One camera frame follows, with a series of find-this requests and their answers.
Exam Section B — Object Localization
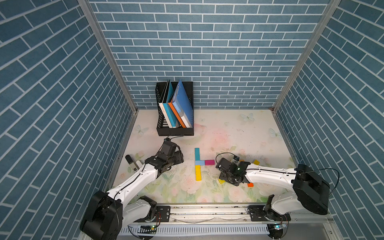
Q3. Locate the black mesh file holder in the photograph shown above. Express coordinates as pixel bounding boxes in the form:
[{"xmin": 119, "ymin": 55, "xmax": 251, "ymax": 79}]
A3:
[{"xmin": 155, "ymin": 81, "xmax": 194, "ymax": 137}]

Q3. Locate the white book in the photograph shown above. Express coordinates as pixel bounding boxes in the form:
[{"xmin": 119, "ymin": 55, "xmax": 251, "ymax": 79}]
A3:
[{"xmin": 159, "ymin": 80, "xmax": 172, "ymax": 128}]

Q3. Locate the yellow long block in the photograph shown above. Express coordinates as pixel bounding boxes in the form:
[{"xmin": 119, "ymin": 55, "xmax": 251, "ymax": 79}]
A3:
[{"xmin": 195, "ymin": 165, "xmax": 202, "ymax": 182}]

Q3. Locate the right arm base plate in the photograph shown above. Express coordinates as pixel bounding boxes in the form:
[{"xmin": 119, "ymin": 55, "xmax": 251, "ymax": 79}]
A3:
[{"xmin": 247, "ymin": 205, "xmax": 291, "ymax": 222}]

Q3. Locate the large blue folder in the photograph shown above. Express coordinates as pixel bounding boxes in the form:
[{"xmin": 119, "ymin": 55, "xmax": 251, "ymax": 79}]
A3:
[{"xmin": 171, "ymin": 81, "xmax": 194, "ymax": 128}]

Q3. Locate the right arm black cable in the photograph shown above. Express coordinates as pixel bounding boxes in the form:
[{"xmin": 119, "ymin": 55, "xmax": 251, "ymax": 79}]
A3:
[{"xmin": 299, "ymin": 167, "xmax": 340, "ymax": 197}]

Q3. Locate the aluminium mounting rail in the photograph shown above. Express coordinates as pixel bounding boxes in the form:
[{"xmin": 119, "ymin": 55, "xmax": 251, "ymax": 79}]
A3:
[{"xmin": 80, "ymin": 203, "xmax": 340, "ymax": 226}]

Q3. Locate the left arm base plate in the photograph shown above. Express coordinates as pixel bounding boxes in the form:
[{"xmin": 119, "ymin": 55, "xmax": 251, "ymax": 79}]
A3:
[{"xmin": 135, "ymin": 206, "xmax": 171, "ymax": 223}]

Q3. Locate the light blue block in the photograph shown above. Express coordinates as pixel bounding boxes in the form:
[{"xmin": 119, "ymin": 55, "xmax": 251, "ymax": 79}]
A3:
[{"xmin": 195, "ymin": 161, "xmax": 206, "ymax": 166}]

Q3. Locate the white slotted cable duct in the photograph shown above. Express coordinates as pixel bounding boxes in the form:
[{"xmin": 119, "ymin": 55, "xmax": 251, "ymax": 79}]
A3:
[{"xmin": 119, "ymin": 224, "xmax": 270, "ymax": 237}]

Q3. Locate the magenta block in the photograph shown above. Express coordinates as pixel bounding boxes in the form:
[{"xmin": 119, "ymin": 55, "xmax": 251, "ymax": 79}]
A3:
[{"xmin": 205, "ymin": 160, "xmax": 216, "ymax": 166}]

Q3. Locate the small black white device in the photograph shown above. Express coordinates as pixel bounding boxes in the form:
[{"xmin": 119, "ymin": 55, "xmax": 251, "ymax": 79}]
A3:
[{"xmin": 125, "ymin": 155, "xmax": 139, "ymax": 172}]

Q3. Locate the orange book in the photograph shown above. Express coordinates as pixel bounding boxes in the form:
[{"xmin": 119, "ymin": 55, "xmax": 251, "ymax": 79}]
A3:
[{"xmin": 168, "ymin": 102, "xmax": 186, "ymax": 128}]

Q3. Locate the teal book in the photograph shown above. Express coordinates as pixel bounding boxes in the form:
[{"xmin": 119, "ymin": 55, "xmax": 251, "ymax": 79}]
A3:
[{"xmin": 164, "ymin": 81, "xmax": 180, "ymax": 128}]

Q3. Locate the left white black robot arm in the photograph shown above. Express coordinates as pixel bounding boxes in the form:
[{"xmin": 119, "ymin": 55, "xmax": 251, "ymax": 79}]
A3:
[{"xmin": 80, "ymin": 138, "xmax": 184, "ymax": 240}]

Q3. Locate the teal long block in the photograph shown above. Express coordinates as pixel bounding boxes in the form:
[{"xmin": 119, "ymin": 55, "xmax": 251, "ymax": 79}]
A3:
[{"xmin": 195, "ymin": 148, "xmax": 200, "ymax": 162}]

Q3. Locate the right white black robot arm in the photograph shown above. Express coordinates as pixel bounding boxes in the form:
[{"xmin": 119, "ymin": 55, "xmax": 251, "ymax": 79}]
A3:
[{"xmin": 216, "ymin": 158, "xmax": 331, "ymax": 219}]

